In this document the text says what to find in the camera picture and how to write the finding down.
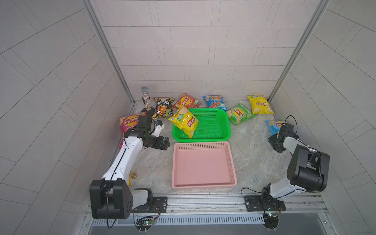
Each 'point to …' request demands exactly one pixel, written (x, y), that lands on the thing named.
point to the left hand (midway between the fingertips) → (164, 140)
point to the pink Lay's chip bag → (126, 122)
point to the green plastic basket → (214, 125)
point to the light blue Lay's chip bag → (274, 126)
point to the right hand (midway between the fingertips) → (271, 138)
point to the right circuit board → (271, 221)
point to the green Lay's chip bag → (239, 113)
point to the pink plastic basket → (202, 164)
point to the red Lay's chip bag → (187, 101)
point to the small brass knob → (133, 175)
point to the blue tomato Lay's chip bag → (216, 101)
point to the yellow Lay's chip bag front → (186, 121)
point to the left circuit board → (145, 223)
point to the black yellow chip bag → (164, 107)
